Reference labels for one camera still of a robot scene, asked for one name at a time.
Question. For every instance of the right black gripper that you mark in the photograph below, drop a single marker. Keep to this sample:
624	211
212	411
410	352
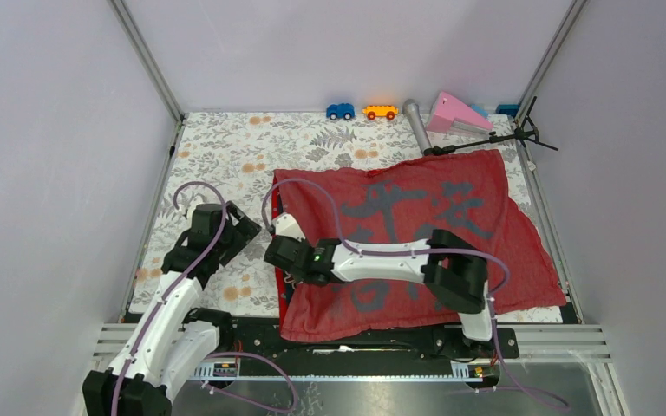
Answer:
297	276

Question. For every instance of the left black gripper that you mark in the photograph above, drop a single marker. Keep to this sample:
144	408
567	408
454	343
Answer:
250	227

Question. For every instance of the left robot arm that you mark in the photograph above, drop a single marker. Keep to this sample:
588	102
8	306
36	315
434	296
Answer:
172	337

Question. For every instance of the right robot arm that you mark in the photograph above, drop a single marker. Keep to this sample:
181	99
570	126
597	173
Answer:
453	271

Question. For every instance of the floral tablecloth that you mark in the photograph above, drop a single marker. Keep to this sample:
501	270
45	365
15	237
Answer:
237	153

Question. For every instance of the blue toy car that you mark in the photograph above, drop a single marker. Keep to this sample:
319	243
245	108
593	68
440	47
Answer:
341	111

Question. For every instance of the orange toy car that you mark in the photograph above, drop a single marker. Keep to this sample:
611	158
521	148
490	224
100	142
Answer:
387	112

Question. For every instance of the grey microphone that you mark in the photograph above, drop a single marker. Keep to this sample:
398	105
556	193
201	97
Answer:
411	111

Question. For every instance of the pink wedge block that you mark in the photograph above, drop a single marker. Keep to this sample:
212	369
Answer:
449	112

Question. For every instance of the light blue block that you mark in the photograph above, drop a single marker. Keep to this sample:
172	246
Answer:
479	110

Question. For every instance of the black tripod stand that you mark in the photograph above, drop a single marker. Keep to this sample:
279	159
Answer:
525	131

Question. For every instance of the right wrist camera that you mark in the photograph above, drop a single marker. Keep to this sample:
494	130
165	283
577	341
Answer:
287	226

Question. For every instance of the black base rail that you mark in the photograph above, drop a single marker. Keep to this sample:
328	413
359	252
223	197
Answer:
409	353

